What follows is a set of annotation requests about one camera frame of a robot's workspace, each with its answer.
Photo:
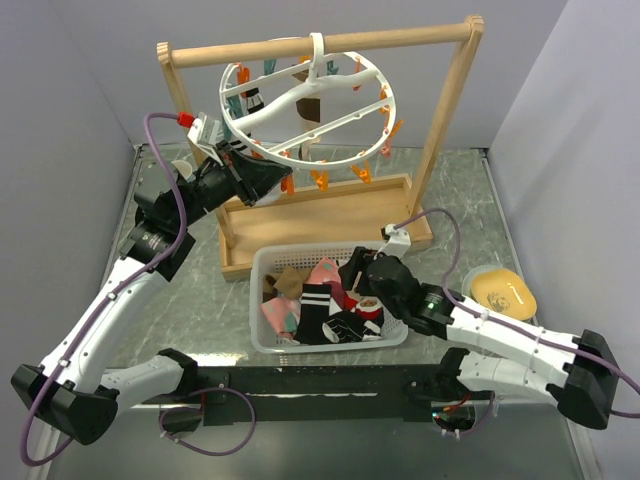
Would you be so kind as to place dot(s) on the cream brown ribbed sock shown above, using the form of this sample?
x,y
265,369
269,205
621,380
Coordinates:
x,y
309,112

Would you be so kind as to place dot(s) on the yellow dish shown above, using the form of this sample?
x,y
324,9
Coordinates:
x,y
500,290

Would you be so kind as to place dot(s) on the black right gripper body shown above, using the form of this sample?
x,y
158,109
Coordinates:
x,y
396,308

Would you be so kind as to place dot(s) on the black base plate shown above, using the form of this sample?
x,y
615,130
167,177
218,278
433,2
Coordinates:
x,y
309,393

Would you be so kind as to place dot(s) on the aluminium rail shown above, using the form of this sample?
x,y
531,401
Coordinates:
x,y
477,373

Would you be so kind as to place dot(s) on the black white striped sock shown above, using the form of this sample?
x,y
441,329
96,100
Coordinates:
x,y
253,100

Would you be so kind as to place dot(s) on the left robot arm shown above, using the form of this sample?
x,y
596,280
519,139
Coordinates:
x,y
70,388

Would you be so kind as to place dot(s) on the tan brown sock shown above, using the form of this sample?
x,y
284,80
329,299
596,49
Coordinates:
x,y
288,283

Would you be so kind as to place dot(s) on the orange clothes peg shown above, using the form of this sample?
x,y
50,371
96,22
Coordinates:
x,y
321,179
287,185

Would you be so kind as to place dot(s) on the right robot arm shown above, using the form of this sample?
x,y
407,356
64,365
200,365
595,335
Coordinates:
x,y
494,353

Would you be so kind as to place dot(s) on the teal right clothes peg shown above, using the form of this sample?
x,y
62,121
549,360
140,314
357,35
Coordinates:
x,y
234,104

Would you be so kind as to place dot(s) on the red santa sock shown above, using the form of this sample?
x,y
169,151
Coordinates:
x,y
366,308

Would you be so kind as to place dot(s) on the white plastic laundry basket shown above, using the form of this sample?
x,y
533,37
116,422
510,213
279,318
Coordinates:
x,y
274,259

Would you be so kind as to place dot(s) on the wooden hanger stand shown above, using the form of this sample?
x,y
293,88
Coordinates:
x,y
355,205

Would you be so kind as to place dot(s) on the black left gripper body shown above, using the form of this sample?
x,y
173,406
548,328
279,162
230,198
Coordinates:
x,y
215,185

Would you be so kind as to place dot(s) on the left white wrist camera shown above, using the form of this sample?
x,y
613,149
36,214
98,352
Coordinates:
x,y
204,133

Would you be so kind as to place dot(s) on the white round clip hanger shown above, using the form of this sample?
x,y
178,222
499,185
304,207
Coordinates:
x,y
320,73

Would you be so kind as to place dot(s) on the pink clothes peg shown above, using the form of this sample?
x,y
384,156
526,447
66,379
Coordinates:
x,y
386,149

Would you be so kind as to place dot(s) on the black sock white stripes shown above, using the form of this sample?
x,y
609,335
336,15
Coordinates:
x,y
314,312

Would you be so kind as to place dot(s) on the pink sock left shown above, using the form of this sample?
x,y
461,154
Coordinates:
x,y
283,315

